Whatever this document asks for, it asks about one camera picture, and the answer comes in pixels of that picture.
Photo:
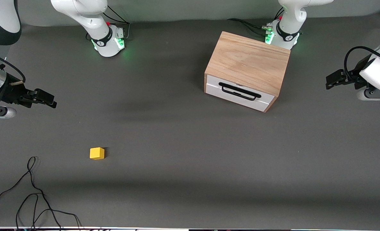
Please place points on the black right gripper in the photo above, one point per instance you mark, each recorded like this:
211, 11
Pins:
12, 93

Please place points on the white-fronted wooden drawer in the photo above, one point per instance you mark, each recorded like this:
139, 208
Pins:
215, 88

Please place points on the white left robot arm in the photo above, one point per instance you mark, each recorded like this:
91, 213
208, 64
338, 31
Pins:
289, 19

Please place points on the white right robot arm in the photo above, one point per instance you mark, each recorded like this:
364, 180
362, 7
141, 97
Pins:
93, 19

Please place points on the wooden drawer cabinet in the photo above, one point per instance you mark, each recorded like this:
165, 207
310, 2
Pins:
247, 61

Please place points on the yellow cube block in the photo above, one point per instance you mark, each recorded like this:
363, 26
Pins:
97, 154

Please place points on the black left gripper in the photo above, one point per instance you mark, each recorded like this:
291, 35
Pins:
354, 78

